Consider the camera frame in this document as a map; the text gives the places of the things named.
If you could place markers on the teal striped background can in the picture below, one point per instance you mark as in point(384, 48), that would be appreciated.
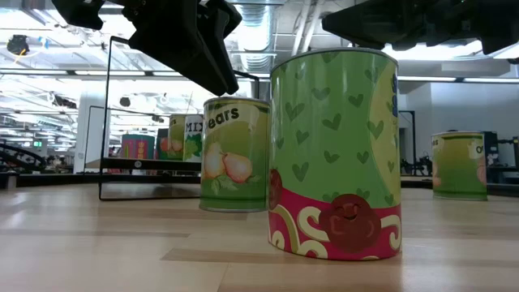
point(138, 147)

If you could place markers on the green pears can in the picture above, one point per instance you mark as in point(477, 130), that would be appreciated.
point(235, 162)

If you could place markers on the black ceiling lamp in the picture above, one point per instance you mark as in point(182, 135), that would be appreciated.
point(18, 44)

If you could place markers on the green red spaghetti can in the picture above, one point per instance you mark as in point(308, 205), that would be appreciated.
point(332, 142)

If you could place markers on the black background workstation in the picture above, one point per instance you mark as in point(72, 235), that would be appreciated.
point(492, 150)

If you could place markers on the green peaches can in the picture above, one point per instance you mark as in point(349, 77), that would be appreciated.
point(176, 134)

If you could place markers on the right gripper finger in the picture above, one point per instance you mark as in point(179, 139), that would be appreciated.
point(381, 24)

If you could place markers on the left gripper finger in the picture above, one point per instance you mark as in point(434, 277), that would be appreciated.
point(229, 24)
point(182, 36)

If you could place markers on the mixed fruit can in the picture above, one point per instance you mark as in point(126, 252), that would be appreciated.
point(194, 142)

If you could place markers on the silver ventilation duct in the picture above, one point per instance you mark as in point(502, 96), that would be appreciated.
point(257, 20)

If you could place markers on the grey metal stub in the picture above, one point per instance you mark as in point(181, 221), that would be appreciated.
point(12, 182)

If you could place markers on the black background frame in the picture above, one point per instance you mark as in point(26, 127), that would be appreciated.
point(414, 134)

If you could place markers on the green oranges can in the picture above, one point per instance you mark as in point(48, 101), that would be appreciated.
point(456, 170)

